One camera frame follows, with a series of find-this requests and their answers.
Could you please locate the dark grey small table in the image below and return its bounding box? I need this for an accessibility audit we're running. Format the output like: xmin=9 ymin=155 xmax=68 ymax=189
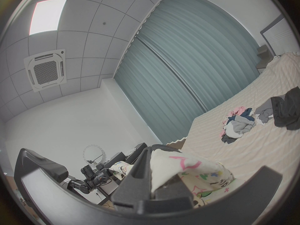
xmin=97 ymin=151 xmax=128 ymax=204

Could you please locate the grey garment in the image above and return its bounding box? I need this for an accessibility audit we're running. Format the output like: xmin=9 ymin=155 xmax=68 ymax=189
xmin=255 ymin=99 xmax=277 ymax=126

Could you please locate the pile of clothes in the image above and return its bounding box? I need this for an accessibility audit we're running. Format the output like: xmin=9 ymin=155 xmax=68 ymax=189
xmin=220 ymin=106 xmax=257 ymax=145

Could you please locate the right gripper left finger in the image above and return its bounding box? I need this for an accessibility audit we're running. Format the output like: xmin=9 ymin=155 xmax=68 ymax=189
xmin=111 ymin=146 xmax=153 ymax=202

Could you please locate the ceiling air conditioner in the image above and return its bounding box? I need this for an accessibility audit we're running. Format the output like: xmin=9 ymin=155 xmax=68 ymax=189
xmin=23 ymin=48 xmax=67 ymax=93

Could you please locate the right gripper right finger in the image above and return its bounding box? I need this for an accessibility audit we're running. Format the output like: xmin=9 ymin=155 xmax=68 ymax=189
xmin=155 ymin=173 xmax=195 ymax=204

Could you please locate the blue-green curtain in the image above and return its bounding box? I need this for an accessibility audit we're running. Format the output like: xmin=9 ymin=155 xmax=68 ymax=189
xmin=114 ymin=35 xmax=207 ymax=145
xmin=136 ymin=0 xmax=260 ymax=112

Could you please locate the ceiling light panel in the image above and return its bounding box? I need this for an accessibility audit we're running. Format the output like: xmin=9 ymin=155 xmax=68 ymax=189
xmin=29 ymin=0 xmax=68 ymax=35

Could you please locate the black padded sofa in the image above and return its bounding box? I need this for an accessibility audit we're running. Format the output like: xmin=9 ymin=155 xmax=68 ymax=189
xmin=125 ymin=143 xmax=148 ymax=166

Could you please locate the white printed pyjama top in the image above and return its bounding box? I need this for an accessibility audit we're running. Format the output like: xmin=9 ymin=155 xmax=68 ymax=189
xmin=109 ymin=149 xmax=236 ymax=207

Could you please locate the grey bedside table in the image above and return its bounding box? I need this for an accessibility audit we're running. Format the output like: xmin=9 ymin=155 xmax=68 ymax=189
xmin=256 ymin=45 xmax=272 ymax=70

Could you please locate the bed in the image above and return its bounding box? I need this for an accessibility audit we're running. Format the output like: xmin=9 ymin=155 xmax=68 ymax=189
xmin=169 ymin=14 xmax=300 ymax=196

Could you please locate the black garment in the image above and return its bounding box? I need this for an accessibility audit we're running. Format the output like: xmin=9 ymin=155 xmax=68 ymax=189
xmin=271 ymin=86 xmax=300 ymax=131

